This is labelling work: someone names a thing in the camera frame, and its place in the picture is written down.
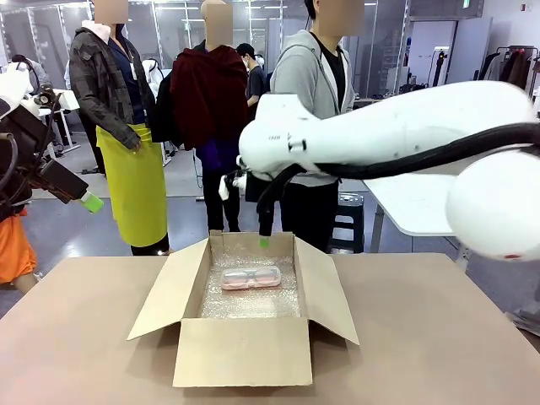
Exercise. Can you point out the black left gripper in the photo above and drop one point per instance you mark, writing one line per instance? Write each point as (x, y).
(19, 139)

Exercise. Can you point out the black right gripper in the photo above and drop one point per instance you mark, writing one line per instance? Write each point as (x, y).
(253, 190)

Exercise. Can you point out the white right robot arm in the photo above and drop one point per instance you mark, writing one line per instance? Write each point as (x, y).
(401, 126)

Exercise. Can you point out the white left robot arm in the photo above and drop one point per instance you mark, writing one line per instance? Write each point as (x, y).
(14, 86)

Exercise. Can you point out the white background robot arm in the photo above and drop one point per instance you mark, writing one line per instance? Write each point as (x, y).
(152, 73)

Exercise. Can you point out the pink glasses case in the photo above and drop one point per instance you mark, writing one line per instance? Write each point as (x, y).
(252, 286)

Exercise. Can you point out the white background desk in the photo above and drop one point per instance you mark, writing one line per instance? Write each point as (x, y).
(63, 109)

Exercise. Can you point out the yellow apron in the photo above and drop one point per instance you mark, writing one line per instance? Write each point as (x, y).
(135, 190)

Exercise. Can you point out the clear bubble wrap sheet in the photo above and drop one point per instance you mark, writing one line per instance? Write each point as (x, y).
(249, 301)

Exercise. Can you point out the mannequin in checked jacket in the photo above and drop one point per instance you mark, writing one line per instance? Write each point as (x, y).
(105, 84)

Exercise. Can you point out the large open cardboard box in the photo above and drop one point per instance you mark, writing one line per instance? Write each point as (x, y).
(242, 354)

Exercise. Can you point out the dark red cloak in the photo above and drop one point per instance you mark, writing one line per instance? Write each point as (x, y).
(208, 97)

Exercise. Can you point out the white side table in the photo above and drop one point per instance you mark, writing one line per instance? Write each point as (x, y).
(409, 202)

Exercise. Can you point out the person in black cap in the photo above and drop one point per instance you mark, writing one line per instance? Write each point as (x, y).
(254, 76)

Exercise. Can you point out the person in grey hoodie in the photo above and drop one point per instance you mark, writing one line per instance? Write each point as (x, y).
(312, 76)

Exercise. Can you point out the black tripod with light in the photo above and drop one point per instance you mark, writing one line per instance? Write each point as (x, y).
(441, 63)

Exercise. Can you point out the clothes rack with garments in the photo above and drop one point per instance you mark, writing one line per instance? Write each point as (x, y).
(512, 63)

